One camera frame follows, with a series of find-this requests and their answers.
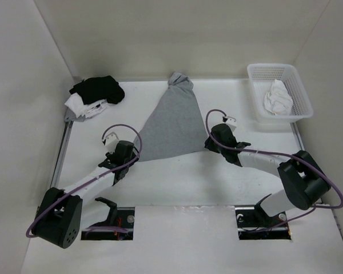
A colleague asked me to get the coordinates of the grey tank top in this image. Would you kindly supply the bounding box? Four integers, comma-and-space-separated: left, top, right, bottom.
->
134, 72, 207, 162

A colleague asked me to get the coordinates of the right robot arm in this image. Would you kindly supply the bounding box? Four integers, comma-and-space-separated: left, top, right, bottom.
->
205, 123, 332, 227

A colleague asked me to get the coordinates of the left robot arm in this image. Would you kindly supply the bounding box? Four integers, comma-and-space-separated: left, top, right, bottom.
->
26, 140, 139, 249

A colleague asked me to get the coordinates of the white folded tank top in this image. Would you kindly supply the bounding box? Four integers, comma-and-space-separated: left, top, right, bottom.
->
65, 93, 110, 121

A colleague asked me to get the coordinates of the white crumpled tank top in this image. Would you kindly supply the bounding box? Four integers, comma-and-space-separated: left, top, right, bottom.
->
264, 79, 293, 116

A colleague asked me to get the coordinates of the black folded tank top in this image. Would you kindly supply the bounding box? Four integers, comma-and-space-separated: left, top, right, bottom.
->
69, 75, 125, 104

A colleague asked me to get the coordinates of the white plastic mesh basket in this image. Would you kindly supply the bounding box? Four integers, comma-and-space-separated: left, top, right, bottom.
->
247, 63, 313, 124

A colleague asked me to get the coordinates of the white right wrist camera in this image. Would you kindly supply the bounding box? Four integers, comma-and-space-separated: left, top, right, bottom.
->
222, 115, 237, 132

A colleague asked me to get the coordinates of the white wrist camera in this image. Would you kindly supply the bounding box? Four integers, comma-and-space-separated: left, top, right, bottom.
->
222, 115, 237, 132
102, 132, 119, 154

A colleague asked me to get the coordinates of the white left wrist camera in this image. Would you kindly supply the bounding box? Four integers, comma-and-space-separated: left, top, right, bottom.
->
102, 132, 119, 154

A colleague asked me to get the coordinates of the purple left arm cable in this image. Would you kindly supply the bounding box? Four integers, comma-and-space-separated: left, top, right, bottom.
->
25, 123, 145, 239

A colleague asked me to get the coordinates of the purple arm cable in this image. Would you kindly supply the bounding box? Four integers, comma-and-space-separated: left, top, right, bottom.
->
205, 108, 343, 232
25, 123, 145, 239

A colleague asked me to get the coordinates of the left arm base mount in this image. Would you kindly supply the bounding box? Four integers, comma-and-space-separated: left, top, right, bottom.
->
80, 197, 135, 241

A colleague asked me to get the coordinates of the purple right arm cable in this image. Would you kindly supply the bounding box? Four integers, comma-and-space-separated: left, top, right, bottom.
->
205, 108, 343, 232

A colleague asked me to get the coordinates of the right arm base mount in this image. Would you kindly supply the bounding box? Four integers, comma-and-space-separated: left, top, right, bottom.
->
235, 207, 291, 240

